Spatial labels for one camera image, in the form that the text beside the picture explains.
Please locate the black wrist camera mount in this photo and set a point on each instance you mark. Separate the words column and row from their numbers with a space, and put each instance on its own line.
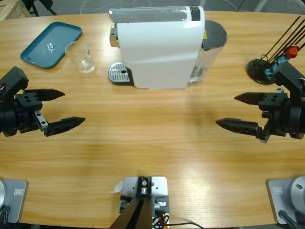
column 288, row 74
column 14, row 76

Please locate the light wooden crate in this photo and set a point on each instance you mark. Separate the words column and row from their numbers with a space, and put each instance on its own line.
column 12, row 9

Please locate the metal drip tray grille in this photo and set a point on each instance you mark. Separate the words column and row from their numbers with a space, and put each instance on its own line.
column 118, row 72

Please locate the teal plastic tray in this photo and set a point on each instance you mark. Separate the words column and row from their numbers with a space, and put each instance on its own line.
column 45, row 40

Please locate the grey metal pole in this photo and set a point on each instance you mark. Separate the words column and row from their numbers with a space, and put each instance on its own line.
column 260, row 6

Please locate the white paper tag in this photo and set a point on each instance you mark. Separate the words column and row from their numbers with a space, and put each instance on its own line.
column 118, row 187

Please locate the white capsule coffee machine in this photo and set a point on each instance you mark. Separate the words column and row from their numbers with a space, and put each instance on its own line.
column 155, row 52

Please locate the blue coffee capsule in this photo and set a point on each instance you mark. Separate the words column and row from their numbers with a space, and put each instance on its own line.
column 268, row 72
column 276, row 66
column 283, row 59

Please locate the black capsule holder with rods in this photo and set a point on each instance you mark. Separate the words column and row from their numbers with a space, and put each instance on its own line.
column 256, row 69

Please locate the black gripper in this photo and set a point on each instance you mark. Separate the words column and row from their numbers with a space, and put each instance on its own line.
column 286, row 121
column 14, row 119

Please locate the clear water tank black lid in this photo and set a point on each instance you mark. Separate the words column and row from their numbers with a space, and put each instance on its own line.
column 214, row 33

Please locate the red coffee capsule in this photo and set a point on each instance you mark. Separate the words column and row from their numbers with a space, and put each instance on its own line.
column 291, row 51

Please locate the grey translucent machine lid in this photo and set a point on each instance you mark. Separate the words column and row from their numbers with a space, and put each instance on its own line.
column 143, row 14

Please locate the black chair legs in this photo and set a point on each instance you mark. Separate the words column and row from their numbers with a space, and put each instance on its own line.
column 35, row 7

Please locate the black clamp block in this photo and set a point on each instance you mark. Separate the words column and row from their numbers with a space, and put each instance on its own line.
column 124, row 204
column 162, row 202

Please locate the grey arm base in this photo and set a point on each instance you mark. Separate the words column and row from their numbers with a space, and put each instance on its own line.
column 281, row 198
column 16, row 198

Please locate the white mounting block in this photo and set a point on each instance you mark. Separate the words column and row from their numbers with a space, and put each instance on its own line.
column 159, row 186

